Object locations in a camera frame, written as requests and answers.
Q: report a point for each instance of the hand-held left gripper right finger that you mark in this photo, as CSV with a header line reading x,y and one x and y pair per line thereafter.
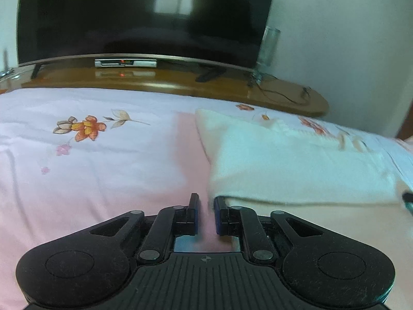
x,y
218,217

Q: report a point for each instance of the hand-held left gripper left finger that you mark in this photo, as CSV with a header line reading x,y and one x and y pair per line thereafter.
x,y
193,217

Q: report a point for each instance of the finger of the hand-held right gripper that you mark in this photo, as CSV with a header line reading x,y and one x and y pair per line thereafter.
x,y
408,197

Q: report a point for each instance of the white towel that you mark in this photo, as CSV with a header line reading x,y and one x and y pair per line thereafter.
x,y
274,161

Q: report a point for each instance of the pink floral bed sheet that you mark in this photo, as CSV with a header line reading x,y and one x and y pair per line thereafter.
x,y
96,168

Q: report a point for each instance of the wooden television cabinet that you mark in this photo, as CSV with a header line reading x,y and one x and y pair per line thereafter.
x,y
180,82

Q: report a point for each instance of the silver set-top box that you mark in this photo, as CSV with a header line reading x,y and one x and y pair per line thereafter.
x,y
125,63

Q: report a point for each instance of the glass table lamp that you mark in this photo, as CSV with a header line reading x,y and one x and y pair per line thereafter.
x,y
269,48

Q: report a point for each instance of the black curved television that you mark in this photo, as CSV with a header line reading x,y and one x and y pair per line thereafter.
x,y
129,16

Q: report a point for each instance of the small silver metal object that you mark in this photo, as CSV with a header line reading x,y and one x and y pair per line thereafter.
x,y
6,73

